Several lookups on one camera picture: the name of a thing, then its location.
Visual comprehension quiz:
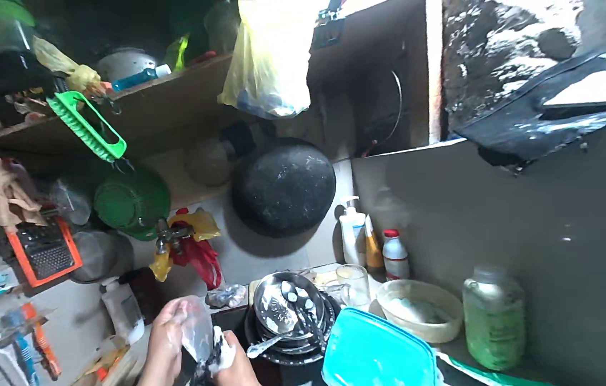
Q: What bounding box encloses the orange pointed tube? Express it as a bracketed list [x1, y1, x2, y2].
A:
[364, 214, 386, 275]

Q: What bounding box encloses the yellow plastic bag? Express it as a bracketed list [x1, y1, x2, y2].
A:
[217, 0, 320, 120]

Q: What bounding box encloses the black spoon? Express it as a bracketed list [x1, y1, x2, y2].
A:
[282, 282, 326, 350]

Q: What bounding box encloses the yellow plastic wrapper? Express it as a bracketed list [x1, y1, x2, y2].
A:
[33, 36, 102, 92]

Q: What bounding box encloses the red cloth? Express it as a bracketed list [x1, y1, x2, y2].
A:
[172, 208, 223, 291]

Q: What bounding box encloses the crumpled clear plastic bag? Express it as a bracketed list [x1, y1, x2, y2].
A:
[205, 284, 248, 310]

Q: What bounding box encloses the grey round pot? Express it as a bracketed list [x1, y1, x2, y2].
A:
[69, 229, 134, 284]

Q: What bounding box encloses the orange framed grater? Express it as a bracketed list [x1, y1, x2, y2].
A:
[5, 216, 83, 288]

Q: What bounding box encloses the white bottle with red cap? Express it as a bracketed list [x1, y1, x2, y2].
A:
[383, 229, 410, 281]

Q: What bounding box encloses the black utensil with foam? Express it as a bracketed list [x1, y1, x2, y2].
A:
[189, 326, 237, 386]

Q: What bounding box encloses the white pump bottle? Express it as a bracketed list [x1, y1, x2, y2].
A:
[339, 196, 367, 267]

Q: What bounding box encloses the large green jar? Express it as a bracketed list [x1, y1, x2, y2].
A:
[463, 266, 526, 371]

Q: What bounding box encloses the green scrubbing brush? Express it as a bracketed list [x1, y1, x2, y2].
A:
[47, 90, 128, 163]

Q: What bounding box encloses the clear glass mug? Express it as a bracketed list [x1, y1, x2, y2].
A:
[335, 264, 371, 308]

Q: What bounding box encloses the person's left forearm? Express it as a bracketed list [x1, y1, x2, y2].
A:
[138, 358, 178, 386]

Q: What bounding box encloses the person's left hand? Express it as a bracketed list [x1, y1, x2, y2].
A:
[149, 295, 202, 376]

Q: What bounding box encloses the wooden shelf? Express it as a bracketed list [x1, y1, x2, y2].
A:
[0, 0, 427, 157]

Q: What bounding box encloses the green plastic lid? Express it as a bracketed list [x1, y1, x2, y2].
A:
[0, 0, 37, 27]

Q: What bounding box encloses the clear plastic container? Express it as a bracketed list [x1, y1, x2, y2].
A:
[47, 179, 93, 226]

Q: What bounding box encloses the metal faucet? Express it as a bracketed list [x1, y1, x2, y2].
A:
[155, 217, 195, 256]

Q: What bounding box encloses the green and white packet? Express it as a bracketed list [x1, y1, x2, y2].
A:
[435, 350, 553, 386]

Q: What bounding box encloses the green plastic basin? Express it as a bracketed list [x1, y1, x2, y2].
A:
[94, 163, 171, 241]

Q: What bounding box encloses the round stainless steel plate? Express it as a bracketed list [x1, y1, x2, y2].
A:
[254, 272, 325, 342]

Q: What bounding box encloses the stack of black speckled plates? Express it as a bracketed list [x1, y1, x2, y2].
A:
[244, 276, 341, 367]

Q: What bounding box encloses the translucent plastic cup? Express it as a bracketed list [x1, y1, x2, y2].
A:
[180, 295, 213, 363]

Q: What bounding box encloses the silver spoon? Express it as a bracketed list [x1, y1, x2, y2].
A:
[247, 331, 294, 359]

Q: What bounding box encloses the blue bottle with white cap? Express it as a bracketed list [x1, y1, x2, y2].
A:
[111, 64, 172, 92]

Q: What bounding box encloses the yellow cloth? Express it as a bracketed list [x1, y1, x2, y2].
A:
[150, 208, 222, 283]

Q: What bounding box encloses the clear jar with dark lid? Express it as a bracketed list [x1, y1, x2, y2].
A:
[185, 120, 257, 188]

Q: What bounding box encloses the turquoise plastic container lid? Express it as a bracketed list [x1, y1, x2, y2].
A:
[322, 307, 438, 386]

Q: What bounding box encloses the white toothbrush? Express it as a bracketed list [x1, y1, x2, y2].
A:
[0, 324, 30, 386]

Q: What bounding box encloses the black plastic sheet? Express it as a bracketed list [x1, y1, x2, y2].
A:
[454, 51, 606, 177]

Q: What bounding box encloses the white dispenser bottle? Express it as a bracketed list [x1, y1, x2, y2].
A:
[100, 277, 145, 345]

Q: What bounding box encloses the orange toothbrush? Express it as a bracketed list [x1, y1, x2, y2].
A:
[21, 302, 62, 379]

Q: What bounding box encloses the large round black pan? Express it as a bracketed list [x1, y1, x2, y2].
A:
[231, 138, 336, 239]

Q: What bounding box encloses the silver pot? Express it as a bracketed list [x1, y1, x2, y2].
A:
[96, 48, 158, 84]

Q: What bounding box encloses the black blender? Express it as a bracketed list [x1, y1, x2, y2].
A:
[0, 19, 56, 103]

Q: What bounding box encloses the bright green plastic utensil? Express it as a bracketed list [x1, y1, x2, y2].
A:
[173, 34, 190, 73]

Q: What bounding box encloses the person's right hand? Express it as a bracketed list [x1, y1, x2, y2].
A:
[212, 330, 261, 386]

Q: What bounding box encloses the cream plastic bowl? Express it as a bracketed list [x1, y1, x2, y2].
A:
[377, 280, 464, 344]

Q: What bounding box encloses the blue toothbrush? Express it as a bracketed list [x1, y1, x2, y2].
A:
[7, 310, 41, 386]

